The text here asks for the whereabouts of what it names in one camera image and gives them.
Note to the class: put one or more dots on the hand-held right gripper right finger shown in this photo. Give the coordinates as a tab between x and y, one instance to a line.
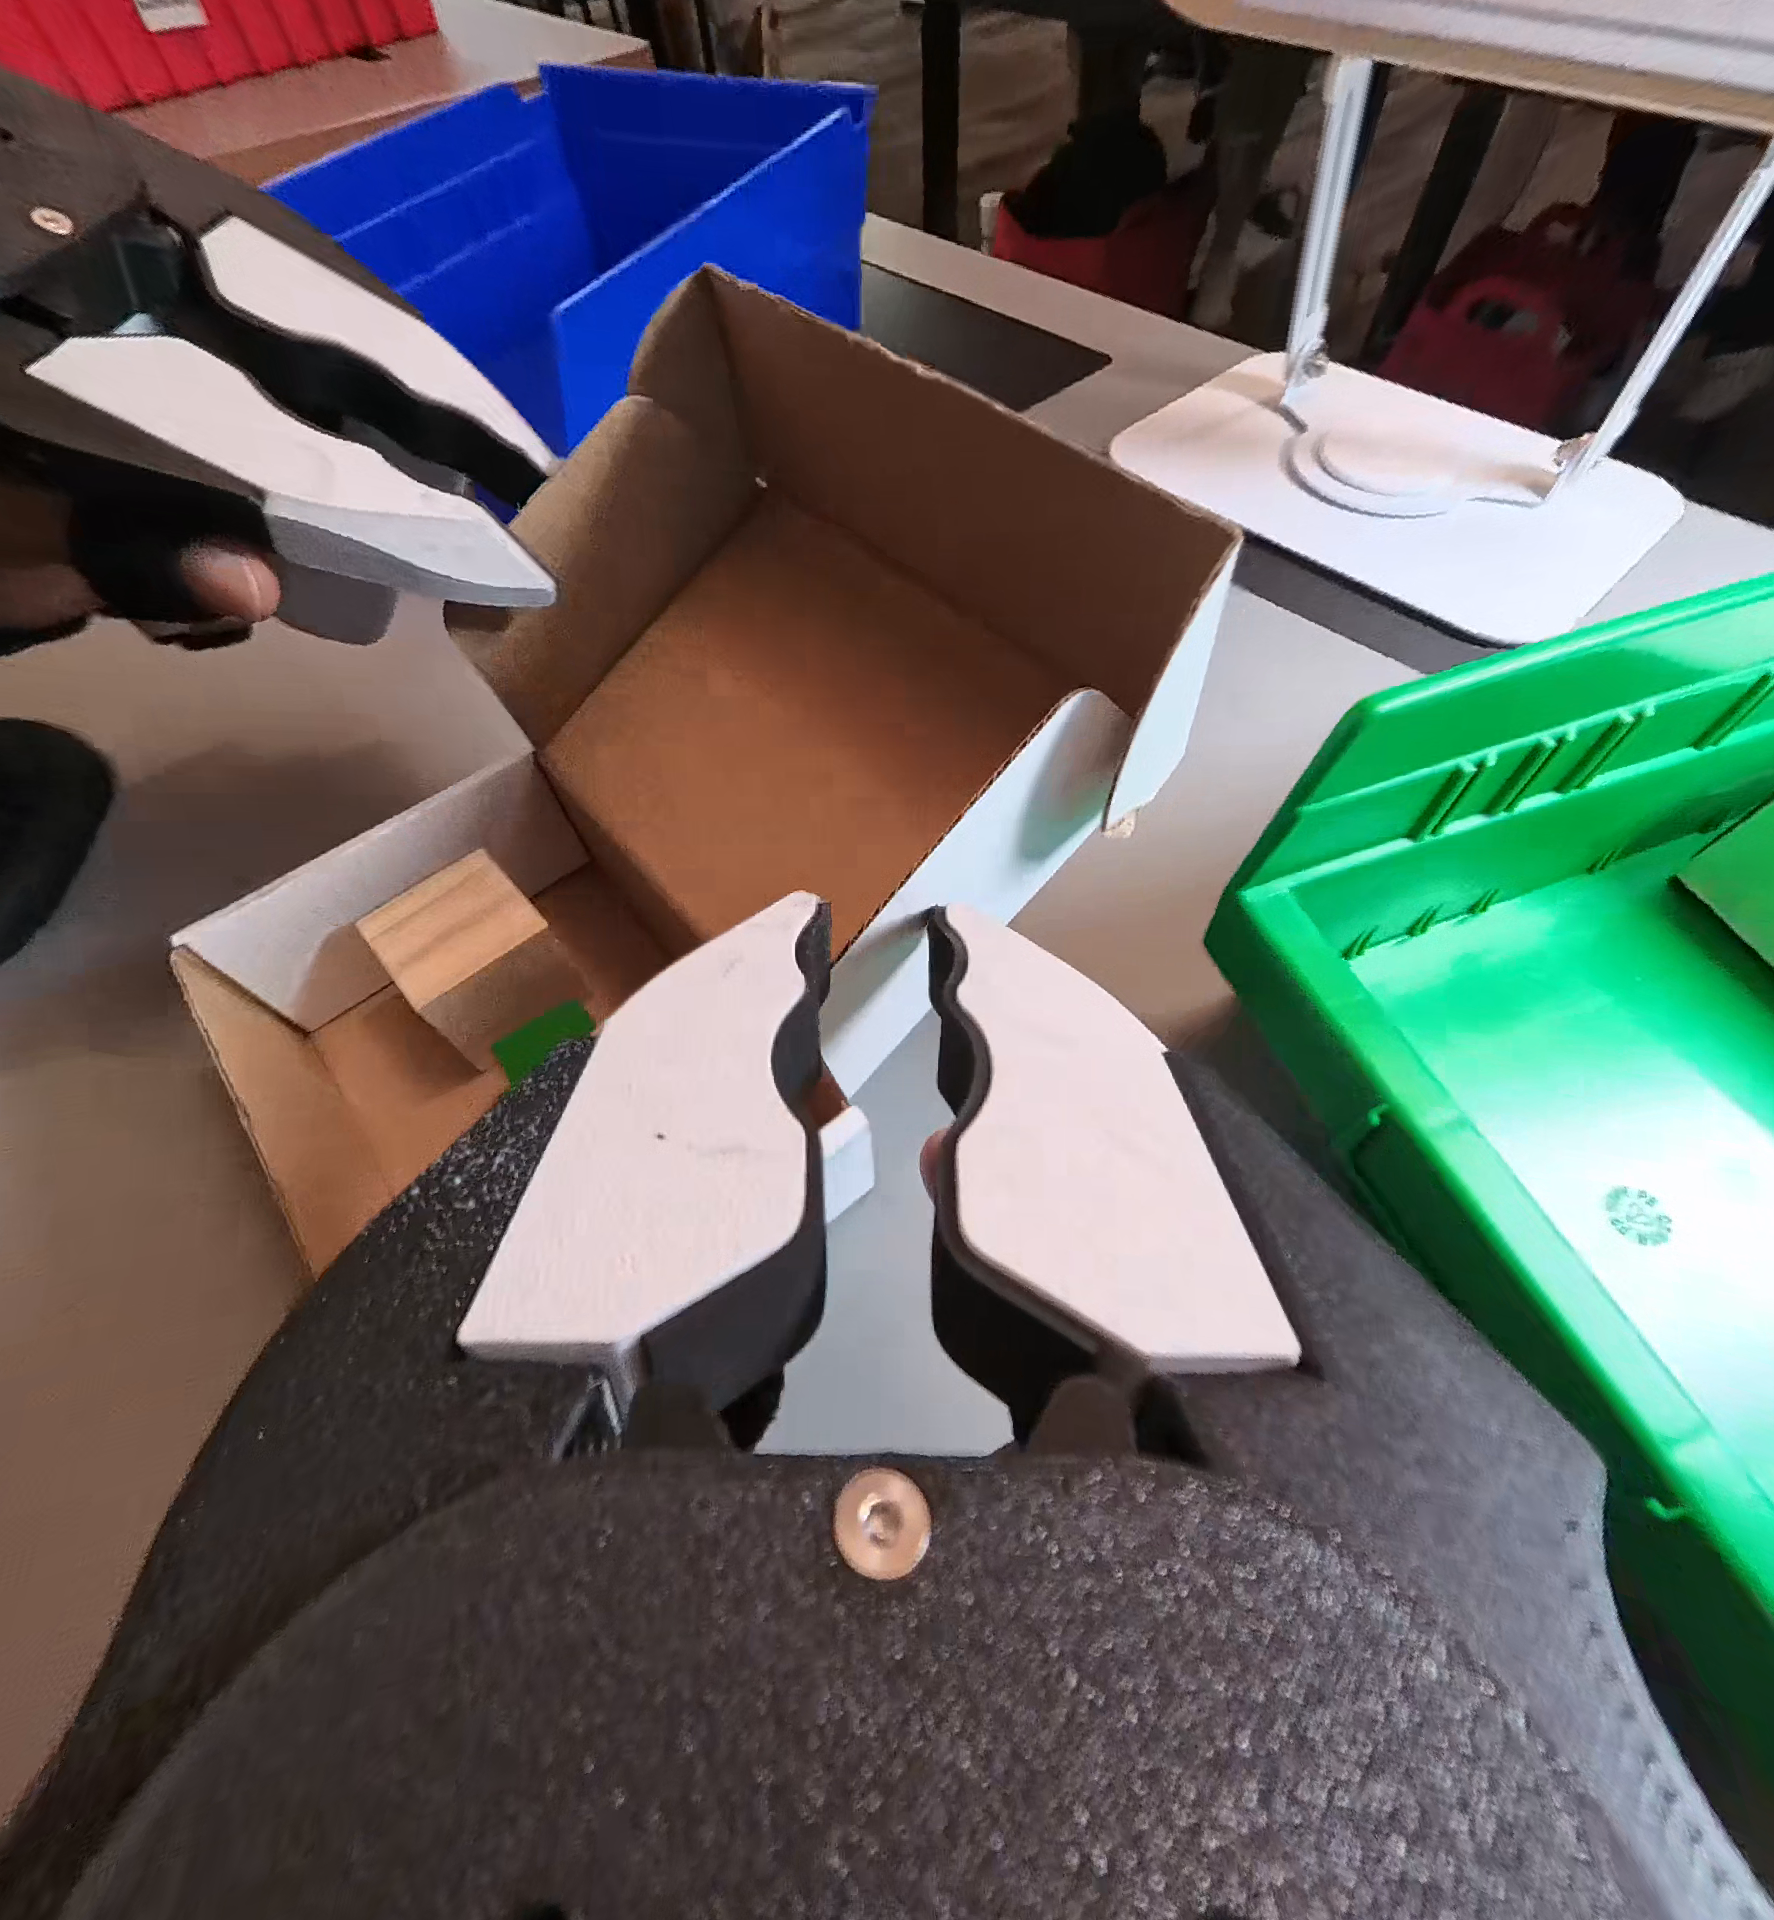
1096	1200

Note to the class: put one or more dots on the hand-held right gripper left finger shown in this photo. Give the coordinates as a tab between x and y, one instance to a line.
650	1184

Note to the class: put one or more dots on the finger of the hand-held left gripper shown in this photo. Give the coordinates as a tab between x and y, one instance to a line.
362	327
303	482

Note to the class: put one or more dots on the blue plastic bin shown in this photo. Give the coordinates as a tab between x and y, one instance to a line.
439	255

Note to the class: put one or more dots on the green cube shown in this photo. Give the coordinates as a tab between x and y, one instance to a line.
544	1040

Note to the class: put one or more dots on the wooden cube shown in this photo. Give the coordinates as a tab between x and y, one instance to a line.
449	919

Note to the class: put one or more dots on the green plastic bin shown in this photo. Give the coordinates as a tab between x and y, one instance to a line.
1500	1126

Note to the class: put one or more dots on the person's left hand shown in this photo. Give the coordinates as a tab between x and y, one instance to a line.
153	563

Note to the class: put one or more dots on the brown wooden table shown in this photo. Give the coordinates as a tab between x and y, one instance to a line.
374	110

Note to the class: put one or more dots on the red ribbed container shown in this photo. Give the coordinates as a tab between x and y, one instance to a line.
255	46

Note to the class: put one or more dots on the red black bag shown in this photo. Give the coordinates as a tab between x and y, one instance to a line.
1517	327
1114	221

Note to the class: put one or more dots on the document stand with white base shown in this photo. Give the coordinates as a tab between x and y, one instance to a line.
1430	511

